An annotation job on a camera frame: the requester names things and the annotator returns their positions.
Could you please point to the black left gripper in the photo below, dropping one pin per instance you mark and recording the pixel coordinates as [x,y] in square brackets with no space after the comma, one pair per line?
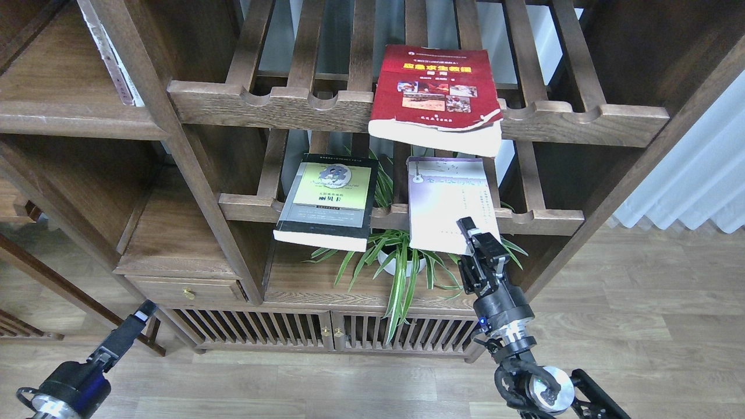
[76,390]

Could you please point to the white plant pot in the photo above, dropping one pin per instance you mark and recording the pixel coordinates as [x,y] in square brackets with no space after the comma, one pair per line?
[390,265]

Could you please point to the green spider plant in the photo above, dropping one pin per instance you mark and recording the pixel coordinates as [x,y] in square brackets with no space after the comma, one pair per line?
[403,288]

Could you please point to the red cover book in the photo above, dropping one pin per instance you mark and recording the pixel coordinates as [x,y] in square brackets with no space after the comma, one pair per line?
[437,98]

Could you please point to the white curtain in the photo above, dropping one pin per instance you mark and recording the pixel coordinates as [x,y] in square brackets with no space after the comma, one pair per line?
[701,179]

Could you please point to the lavender cover book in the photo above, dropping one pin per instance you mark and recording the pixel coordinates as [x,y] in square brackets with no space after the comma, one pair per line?
[442,191]

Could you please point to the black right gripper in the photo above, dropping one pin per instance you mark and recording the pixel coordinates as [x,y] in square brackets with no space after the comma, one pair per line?
[501,307]

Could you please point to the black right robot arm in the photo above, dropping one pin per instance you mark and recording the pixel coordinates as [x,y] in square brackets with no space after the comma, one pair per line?
[534,390]

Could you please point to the black and green book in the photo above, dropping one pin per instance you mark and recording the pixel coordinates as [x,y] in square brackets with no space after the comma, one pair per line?
[329,203]

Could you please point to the dark wooden bookshelf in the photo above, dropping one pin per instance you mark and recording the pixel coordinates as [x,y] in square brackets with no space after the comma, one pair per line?
[184,191]

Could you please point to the brass drawer knob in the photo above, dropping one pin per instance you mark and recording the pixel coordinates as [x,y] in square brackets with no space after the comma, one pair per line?
[188,294]

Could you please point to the worn standing book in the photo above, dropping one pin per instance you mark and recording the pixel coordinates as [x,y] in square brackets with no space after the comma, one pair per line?
[123,83]

